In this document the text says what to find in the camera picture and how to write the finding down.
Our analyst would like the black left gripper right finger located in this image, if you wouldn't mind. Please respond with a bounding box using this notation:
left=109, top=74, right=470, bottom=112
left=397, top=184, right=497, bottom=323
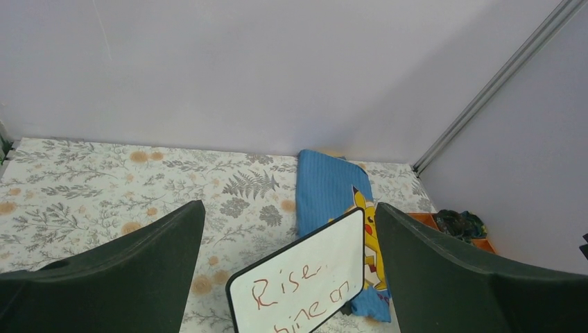
left=375, top=203, right=587, bottom=332

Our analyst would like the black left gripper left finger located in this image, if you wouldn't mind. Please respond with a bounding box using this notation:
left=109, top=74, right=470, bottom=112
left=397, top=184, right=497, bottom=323
left=1, top=200, right=205, bottom=332

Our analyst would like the white whiteboard black frame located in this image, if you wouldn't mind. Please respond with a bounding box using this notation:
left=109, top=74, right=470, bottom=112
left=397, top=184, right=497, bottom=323
left=225, top=208, right=365, bottom=333

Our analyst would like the dark patterned cloth roll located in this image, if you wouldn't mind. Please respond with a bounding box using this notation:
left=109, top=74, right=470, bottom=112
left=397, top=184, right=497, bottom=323
left=434, top=210, right=471, bottom=243
left=460, top=211, right=487, bottom=239

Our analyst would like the orange compartment tray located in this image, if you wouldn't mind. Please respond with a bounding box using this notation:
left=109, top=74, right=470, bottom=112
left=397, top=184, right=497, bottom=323
left=408, top=210, right=496, bottom=254

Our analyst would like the floral tablecloth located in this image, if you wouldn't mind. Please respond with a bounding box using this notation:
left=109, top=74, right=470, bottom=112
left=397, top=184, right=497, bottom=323
left=0, top=137, right=438, bottom=333

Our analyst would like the blue Pikachu cloth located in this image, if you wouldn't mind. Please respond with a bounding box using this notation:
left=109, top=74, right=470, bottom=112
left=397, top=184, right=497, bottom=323
left=295, top=149, right=392, bottom=323

